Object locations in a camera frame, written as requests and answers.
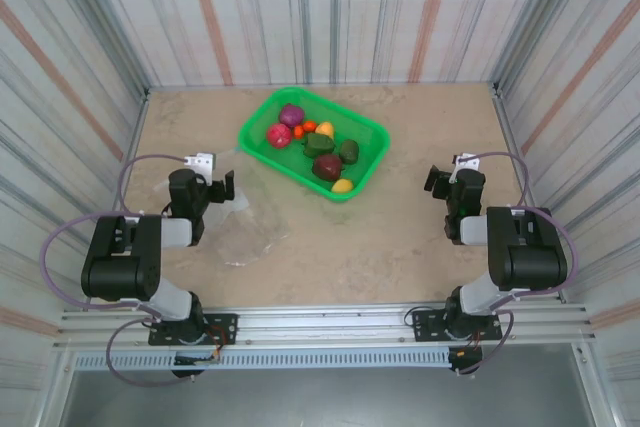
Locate clear zip-top bag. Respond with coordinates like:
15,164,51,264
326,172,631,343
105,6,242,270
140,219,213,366
207,144,296,268

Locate pink red round fruit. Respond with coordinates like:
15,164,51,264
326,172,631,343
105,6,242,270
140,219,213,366
265,122,294,150

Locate green plastic mesh basket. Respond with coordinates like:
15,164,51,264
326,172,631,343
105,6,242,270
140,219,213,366
236,86,392,204

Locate dark green leafy cabbage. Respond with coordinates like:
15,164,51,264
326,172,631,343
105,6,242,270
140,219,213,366
338,139,361,165

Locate purple cabbage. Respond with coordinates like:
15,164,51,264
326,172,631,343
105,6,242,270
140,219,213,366
278,103,306,129

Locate green bell pepper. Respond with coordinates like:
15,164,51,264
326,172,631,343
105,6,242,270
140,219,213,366
301,132,335,158

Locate dark red round vegetable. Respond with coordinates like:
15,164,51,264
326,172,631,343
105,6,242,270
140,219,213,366
311,153,344,182

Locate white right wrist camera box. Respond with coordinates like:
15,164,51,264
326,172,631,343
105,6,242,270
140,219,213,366
452,151,482,183

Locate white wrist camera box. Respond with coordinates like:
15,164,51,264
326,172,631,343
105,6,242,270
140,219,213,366
182,151,215,181
452,151,482,183

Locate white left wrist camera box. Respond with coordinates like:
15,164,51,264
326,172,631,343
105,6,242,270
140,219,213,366
182,151,215,181

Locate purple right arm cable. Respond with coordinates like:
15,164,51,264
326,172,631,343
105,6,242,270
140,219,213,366
457,151,582,377

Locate aluminium side frame bar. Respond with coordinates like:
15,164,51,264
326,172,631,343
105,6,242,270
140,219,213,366
89,88,151,309
492,82,569,304

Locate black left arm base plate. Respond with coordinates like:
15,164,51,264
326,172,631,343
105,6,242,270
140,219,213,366
148,312,240,347

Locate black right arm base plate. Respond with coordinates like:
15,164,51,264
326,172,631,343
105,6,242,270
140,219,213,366
410,307,503,343

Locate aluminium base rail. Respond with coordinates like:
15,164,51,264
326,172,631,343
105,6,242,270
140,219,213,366
52,302,596,348

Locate white slotted cable tray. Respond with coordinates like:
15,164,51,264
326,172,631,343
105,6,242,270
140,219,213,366
67,349,481,371

